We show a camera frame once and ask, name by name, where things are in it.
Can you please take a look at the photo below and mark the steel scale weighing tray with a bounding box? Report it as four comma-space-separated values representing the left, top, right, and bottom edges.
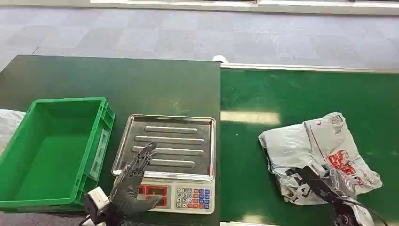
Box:
111, 113, 216, 182

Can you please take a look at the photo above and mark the dark right robot hand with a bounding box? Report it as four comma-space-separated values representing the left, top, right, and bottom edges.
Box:
286, 165, 344, 209

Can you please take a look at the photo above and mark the white plastic bag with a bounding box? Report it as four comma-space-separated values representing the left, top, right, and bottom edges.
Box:
0, 109, 26, 156

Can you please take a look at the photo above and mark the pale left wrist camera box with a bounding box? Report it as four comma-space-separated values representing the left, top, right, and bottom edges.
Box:
83, 186, 111, 224

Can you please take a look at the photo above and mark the grey plastic mailer parcel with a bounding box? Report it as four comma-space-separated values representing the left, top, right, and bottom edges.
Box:
258, 112, 383, 206

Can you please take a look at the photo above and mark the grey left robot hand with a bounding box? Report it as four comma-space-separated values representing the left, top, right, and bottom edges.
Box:
110, 142, 163, 219

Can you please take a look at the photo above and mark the green conveyor belt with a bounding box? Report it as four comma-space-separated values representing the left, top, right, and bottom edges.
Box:
220, 68, 399, 226

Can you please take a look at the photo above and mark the silver conveyor side rail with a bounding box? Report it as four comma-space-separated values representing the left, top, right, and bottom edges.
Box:
220, 63, 399, 74

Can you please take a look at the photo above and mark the white electronic scale body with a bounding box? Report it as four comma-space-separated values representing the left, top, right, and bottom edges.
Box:
136, 177, 216, 216

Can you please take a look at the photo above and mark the green plastic crate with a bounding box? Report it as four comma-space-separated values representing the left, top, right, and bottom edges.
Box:
0, 97, 116, 213

